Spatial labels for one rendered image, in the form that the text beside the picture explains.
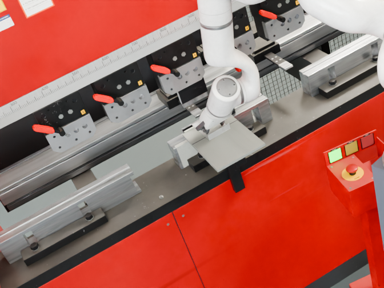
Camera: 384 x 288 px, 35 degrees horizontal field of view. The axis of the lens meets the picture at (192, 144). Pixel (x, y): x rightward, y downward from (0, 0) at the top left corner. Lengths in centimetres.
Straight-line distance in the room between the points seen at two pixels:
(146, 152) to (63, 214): 183
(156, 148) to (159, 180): 170
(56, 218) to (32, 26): 66
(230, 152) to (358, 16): 66
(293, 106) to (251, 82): 52
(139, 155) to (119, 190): 176
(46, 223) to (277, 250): 91
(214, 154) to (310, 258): 80
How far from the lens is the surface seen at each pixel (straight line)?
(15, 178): 231
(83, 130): 193
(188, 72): 199
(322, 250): 260
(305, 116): 223
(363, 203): 210
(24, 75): 182
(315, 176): 234
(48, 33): 179
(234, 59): 172
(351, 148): 215
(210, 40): 167
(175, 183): 211
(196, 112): 218
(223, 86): 176
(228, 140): 200
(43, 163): 230
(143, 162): 378
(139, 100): 195
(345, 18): 151
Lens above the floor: 218
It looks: 35 degrees down
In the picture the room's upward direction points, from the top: 20 degrees counter-clockwise
